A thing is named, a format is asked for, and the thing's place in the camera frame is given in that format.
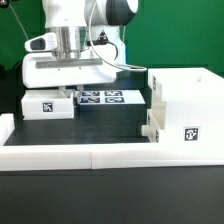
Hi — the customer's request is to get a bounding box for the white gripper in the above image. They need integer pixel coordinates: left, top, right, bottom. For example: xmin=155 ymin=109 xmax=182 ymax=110
xmin=22 ymin=31 xmax=117 ymax=98

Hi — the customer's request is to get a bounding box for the white drawer tray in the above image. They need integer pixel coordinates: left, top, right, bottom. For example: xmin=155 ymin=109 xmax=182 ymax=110
xmin=141 ymin=102 xmax=166 ymax=143
xmin=21 ymin=90 xmax=74 ymax=120

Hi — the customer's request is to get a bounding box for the white drawer cabinet box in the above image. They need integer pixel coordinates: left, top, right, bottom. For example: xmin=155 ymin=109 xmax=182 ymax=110
xmin=148 ymin=68 xmax=224 ymax=144

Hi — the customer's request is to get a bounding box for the white front drawer tray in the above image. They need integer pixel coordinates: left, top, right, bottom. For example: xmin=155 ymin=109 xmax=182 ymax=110
xmin=141 ymin=102 xmax=166 ymax=143

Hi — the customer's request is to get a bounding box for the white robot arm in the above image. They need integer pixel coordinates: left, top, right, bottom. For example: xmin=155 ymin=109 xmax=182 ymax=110
xmin=22 ymin=0 xmax=138 ymax=90

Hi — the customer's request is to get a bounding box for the marker tag sheet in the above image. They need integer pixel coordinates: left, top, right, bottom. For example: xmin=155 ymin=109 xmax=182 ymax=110
xmin=79 ymin=90 xmax=145 ymax=105

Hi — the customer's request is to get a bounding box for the white U-shaped fence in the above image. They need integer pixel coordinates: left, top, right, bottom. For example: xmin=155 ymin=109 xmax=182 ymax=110
xmin=0 ymin=113 xmax=224 ymax=171

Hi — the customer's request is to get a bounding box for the thin white cable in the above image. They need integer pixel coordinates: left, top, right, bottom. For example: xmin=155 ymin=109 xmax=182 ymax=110
xmin=9 ymin=3 xmax=31 ymax=41

